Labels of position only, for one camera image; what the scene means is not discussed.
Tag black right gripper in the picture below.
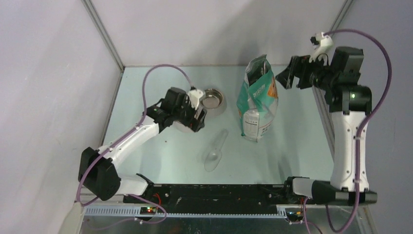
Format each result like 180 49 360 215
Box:
275 52 338 91

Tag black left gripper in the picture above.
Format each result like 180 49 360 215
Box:
172 95 207 132

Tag teal pet food bag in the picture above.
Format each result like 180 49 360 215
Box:
237 55 279 142

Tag clear plastic scoop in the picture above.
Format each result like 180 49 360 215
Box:
204 129 229 172

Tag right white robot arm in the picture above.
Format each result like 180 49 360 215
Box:
275 46 378 206

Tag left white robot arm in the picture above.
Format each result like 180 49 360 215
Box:
78 87 207 203

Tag grey double bowl stand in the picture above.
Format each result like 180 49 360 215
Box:
172 99 226 132

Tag right steel bowl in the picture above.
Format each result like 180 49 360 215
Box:
201 88 224 109

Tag left controller board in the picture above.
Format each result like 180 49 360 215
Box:
139 206 157 215

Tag controller board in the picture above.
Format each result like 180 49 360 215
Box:
285 211 304 225
139 206 157 215

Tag right controller board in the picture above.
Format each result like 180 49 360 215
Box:
285 211 304 225

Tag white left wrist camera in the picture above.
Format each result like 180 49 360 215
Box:
187 87 205 110

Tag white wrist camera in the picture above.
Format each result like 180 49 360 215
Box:
187 87 205 110
309 32 334 62

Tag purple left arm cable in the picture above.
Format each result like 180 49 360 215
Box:
75 64 195 225

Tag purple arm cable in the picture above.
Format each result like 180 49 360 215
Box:
303 29 393 234
75 64 195 225

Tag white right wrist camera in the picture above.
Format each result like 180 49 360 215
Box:
309 32 334 62

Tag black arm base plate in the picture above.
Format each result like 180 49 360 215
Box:
141 184 304 215

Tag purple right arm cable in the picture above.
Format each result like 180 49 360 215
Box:
303 29 393 234

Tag aluminium frame rail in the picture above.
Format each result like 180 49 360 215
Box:
74 183 369 217

